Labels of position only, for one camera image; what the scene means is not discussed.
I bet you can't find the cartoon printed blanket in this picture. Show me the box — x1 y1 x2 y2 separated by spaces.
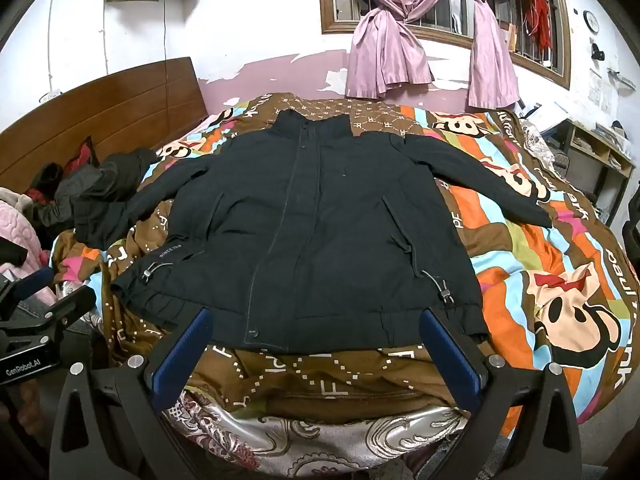
50 91 640 426

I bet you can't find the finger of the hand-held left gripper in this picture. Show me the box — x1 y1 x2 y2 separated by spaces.
30 286 97 332
0 235 55 306

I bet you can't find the pink quilted cloth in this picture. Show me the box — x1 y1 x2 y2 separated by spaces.
0 187 51 281

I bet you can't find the pink curtain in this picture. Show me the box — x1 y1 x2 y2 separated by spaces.
465 0 551 111
345 0 467 100

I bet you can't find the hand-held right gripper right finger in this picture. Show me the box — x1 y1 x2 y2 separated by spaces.
419 307 583 480

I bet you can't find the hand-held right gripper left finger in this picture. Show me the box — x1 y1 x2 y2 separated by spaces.
49 305 216 480

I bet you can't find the dark object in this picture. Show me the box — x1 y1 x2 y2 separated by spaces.
621 205 640 263

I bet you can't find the silver floral bed sheet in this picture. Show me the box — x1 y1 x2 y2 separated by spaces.
160 390 473 476

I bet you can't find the red hanging clothing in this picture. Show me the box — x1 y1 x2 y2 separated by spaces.
525 0 552 48

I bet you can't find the wooden headboard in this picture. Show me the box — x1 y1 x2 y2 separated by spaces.
0 56 206 191

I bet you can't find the pile of dark clothes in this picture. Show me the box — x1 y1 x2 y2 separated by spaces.
30 136 161 251

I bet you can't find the wooden window frame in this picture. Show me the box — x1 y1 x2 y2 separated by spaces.
317 0 572 91

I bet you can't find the black jacket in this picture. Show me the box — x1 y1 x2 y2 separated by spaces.
75 110 553 356

